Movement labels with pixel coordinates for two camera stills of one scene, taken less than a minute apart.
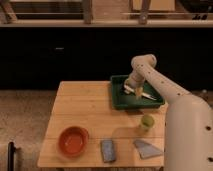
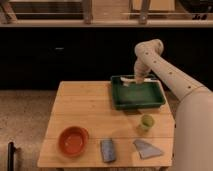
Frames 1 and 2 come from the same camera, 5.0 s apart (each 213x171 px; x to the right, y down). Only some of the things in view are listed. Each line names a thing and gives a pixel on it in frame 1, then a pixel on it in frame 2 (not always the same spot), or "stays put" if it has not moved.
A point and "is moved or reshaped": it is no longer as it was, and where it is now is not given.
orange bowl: (73, 141) stays put
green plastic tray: (122, 100) stays put
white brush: (151, 97) is moved or reshaped
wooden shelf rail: (8, 20) stays put
